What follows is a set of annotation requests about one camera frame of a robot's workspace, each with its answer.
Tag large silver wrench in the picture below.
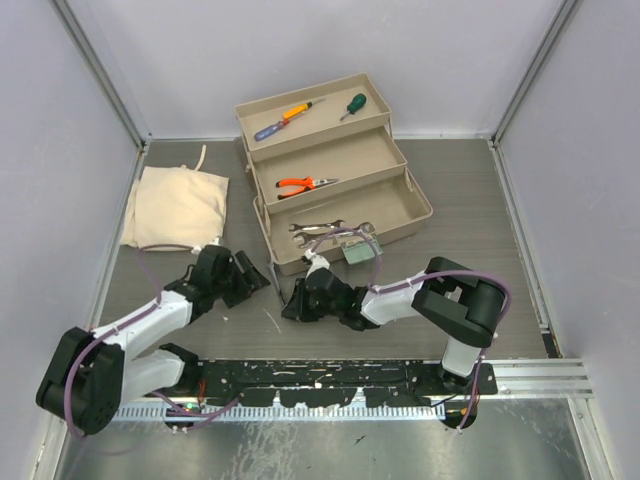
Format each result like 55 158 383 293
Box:
292 222 376 249

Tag orange handled pliers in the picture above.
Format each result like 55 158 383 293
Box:
275 177 338 200

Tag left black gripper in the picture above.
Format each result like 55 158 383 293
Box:
212 251 268 308

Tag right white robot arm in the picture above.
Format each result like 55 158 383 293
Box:
281 253 511 394

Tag small silver wrench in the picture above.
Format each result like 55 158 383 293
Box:
289 219 344 233

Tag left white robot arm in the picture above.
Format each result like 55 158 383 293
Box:
35 244 270 435

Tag beige cloth bag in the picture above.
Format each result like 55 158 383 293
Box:
119 146 229 251

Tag green handled screwdriver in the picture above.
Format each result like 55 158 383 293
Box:
340 93 367 122

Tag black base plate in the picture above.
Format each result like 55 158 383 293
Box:
161 360 498 408

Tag yellow handled tool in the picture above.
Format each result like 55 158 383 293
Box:
282 98 324 123

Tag brown translucent toolbox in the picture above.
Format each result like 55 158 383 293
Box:
235 73 433 275

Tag slotted cable duct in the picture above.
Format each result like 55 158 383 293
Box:
114 401 445 422

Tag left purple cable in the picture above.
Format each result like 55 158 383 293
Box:
67 243 244 456

